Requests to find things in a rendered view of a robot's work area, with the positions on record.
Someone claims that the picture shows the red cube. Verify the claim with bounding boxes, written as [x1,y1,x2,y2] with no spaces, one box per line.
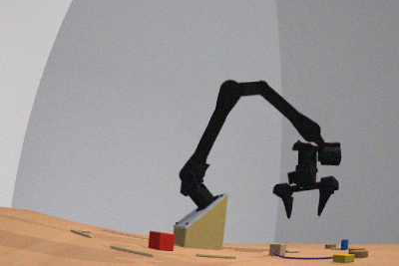
[148,231,176,251]

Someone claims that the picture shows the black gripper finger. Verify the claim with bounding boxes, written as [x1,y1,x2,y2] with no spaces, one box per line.
[276,193,294,219]
[317,186,334,216]

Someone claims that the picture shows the blue cylinder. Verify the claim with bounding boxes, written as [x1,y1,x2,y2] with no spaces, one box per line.
[340,239,348,250]

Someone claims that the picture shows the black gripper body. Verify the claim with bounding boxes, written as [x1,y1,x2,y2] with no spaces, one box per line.
[273,160,339,196]

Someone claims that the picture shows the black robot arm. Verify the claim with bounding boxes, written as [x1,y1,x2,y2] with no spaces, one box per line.
[180,80,341,211]

